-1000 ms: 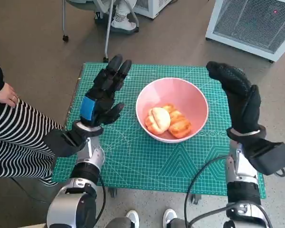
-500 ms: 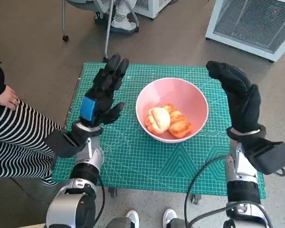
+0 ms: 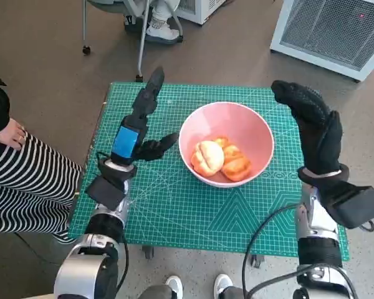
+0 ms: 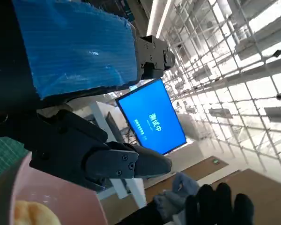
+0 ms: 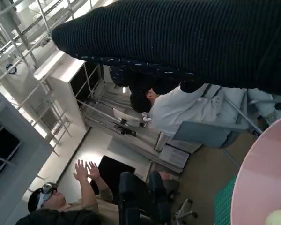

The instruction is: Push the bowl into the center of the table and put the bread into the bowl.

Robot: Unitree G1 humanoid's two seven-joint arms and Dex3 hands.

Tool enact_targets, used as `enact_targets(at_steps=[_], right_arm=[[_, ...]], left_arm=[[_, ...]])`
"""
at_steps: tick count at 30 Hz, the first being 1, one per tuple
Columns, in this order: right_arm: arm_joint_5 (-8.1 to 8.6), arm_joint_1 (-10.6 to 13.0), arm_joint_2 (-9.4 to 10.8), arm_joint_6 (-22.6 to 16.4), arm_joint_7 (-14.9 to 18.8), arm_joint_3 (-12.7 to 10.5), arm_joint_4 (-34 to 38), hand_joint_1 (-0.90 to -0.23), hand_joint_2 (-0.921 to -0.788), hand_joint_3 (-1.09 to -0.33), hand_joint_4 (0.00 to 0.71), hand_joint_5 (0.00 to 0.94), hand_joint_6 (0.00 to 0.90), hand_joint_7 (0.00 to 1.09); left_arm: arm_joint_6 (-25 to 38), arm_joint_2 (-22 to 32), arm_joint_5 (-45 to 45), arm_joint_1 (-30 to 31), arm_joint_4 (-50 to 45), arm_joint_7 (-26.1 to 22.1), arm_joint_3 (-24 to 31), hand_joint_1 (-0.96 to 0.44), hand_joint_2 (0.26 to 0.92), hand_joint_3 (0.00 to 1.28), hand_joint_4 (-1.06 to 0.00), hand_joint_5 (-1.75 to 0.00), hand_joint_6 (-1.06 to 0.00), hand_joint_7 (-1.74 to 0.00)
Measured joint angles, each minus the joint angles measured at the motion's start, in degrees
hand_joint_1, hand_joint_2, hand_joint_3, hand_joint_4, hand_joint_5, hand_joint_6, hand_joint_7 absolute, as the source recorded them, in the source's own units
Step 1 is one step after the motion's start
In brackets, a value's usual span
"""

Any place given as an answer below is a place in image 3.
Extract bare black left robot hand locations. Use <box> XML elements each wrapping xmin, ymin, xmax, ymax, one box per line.
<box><xmin>110</xmin><ymin>65</ymin><xmax>179</xmax><ymax>166</ymax></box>

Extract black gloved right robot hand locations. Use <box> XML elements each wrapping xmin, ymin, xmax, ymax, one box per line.
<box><xmin>271</xmin><ymin>80</ymin><xmax>343</xmax><ymax>178</ymax></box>

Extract round toy bread bun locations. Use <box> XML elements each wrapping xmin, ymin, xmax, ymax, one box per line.
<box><xmin>190</xmin><ymin>140</ymin><xmax>225</xmax><ymax>178</ymax></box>

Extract pink bowl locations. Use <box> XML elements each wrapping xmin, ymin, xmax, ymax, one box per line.
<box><xmin>178</xmin><ymin>102</ymin><xmax>275</xmax><ymax>189</ymax></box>

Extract braided toy bread loaf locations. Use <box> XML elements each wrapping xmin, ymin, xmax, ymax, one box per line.
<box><xmin>213</xmin><ymin>136</ymin><xmax>252</xmax><ymax>183</ymax></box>

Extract green cutting mat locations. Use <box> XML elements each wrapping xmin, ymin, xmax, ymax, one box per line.
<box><xmin>67</xmin><ymin>81</ymin><xmax>352</xmax><ymax>262</ymax></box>

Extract grey office chair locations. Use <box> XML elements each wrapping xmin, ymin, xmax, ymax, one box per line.
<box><xmin>82</xmin><ymin>0</ymin><xmax>185</xmax><ymax>83</ymax></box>

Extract white appliance with grille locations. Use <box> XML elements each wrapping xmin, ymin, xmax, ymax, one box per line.
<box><xmin>269</xmin><ymin>0</ymin><xmax>374</xmax><ymax>82</ymax></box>

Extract person's hand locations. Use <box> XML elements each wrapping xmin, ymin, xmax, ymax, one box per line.
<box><xmin>0</xmin><ymin>118</ymin><xmax>27</xmax><ymax>151</ymax></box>

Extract person in white clothes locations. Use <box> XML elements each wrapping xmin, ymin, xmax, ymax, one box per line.
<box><xmin>145</xmin><ymin>0</ymin><xmax>184</xmax><ymax>44</ymax></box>

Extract white sneaker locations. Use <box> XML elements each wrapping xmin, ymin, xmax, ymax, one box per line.
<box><xmin>165</xmin><ymin>275</ymin><xmax>184</xmax><ymax>299</ymax></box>
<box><xmin>213</xmin><ymin>273</ymin><xmax>233</xmax><ymax>299</ymax></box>

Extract white vented cabinet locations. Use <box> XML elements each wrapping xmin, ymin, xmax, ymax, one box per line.
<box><xmin>176</xmin><ymin>0</ymin><xmax>228</xmax><ymax>26</ymax></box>

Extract dark grey leg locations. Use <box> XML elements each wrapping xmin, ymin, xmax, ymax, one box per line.
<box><xmin>138</xmin><ymin>285</ymin><xmax>173</xmax><ymax>299</ymax></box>
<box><xmin>221</xmin><ymin>286</ymin><xmax>247</xmax><ymax>299</ymax></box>

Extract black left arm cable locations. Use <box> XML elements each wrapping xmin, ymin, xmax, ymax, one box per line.
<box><xmin>95</xmin><ymin>151</ymin><xmax>113</xmax><ymax>164</ymax></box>
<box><xmin>115</xmin><ymin>236</ymin><xmax>130</xmax><ymax>292</ymax></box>

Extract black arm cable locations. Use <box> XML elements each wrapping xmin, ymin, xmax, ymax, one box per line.
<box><xmin>247</xmin><ymin>263</ymin><xmax>359</xmax><ymax>299</ymax></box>
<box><xmin>115</xmin><ymin>236</ymin><xmax>130</xmax><ymax>292</ymax></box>
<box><xmin>95</xmin><ymin>151</ymin><xmax>113</xmax><ymax>164</ymax></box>
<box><xmin>241</xmin><ymin>204</ymin><xmax>300</xmax><ymax>299</ymax></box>

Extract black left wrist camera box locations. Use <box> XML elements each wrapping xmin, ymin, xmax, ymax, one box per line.
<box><xmin>85</xmin><ymin>176</ymin><xmax>127</xmax><ymax>211</ymax></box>

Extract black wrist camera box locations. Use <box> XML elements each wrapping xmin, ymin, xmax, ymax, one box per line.
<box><xmin>319</xmin><ymin>182</ymin><xmax>374</xmax><ymax>230</ymax></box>
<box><xmin>85</xmin><ymin>176</ymin><xmax>127</xmax><ymax>211</ymax></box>

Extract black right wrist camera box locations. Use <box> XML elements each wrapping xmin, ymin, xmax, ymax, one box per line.
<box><xmin>319</xmin><ymin>182</ymin><xmax>374</xmax><ymax>230</ymax></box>

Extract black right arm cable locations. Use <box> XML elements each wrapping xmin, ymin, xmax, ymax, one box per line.
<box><xmin>241</xmin><ymin>204</ymin><xmax>300</xmax><ymax>299</ymax></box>
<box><xmin>247</xmin><ymin>263</ymin><xmax>359</xmax><ymax>299</ymax></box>

